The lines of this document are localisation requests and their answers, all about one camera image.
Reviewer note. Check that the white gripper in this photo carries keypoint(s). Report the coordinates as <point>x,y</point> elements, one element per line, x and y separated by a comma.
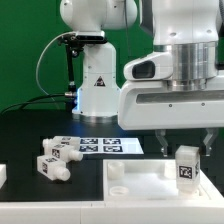
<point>148,105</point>

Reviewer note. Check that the white square tabletop tray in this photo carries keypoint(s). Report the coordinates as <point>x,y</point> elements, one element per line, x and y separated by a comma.
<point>150,179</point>

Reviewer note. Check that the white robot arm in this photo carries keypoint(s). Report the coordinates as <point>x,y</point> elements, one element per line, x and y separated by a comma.
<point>172,79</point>

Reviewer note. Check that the white sheet with markers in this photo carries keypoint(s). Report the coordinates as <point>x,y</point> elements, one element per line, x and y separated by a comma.
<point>110,146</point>

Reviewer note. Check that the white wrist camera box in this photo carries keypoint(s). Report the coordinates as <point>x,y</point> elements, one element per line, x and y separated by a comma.
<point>154,66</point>

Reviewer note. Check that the white fence front wall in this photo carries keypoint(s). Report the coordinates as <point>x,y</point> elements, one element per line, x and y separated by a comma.
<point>113,212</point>

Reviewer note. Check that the white fence wall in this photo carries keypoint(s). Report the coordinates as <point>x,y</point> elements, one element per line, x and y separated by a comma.
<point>3,175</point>
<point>113,212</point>

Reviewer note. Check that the white fence left wall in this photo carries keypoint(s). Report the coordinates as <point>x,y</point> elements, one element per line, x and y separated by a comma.
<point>3,175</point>

